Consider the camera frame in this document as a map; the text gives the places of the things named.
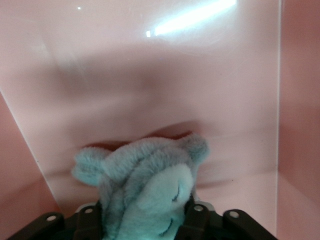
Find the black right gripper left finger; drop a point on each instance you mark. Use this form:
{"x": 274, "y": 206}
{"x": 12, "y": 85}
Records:
{"x": 88, "y": 225}

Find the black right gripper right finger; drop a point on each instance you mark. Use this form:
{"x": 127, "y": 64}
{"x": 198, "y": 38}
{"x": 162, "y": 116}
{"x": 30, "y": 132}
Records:
{"x": 196, "y": 220}

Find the grey Totoro plush toy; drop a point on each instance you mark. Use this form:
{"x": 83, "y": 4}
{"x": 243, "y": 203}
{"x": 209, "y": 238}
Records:
{"x": 150, "y": 175}

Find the pink plastic box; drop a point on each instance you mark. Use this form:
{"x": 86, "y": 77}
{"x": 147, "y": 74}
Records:
{"x": 150, "y": 75}

